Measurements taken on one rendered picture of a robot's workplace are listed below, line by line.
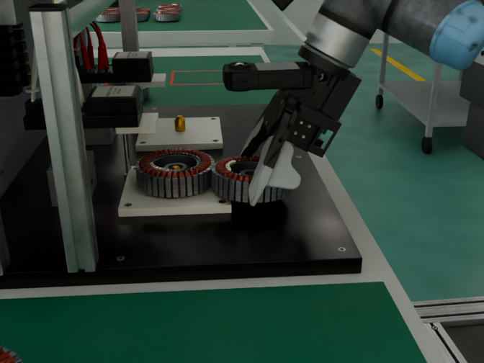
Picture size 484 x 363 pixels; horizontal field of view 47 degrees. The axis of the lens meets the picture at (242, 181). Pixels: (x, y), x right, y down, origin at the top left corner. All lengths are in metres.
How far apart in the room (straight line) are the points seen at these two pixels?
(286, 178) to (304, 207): 0.07
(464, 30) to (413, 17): 0.06
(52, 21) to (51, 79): 0.05
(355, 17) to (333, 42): 0.04
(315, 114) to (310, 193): 0.14
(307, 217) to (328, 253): 0.09
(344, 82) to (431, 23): 0.13
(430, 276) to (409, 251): 0.17
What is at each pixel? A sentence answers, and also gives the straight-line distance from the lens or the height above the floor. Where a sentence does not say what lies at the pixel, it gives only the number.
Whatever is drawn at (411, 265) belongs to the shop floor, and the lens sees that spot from 2.16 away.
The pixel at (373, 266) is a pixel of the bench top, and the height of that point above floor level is 0.75.
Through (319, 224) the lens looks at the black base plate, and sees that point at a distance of 0.73.
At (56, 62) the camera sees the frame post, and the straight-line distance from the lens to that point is 0.57.
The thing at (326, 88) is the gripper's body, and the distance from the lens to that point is 0.74.
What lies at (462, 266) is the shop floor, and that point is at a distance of 2.21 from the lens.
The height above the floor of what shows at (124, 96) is 0.92.
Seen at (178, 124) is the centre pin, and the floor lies 0.80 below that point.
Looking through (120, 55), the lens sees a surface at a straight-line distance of 1.00.
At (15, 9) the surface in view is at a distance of 0.65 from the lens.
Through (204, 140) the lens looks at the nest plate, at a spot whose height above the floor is 0.78.
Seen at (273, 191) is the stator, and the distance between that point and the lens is 0.73.
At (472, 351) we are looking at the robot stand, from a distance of 1.49.
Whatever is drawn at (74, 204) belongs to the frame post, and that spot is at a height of 0.85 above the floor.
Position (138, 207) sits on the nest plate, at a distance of 0.75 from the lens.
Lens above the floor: 1.12
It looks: 24 degrees down
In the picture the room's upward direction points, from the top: straight up
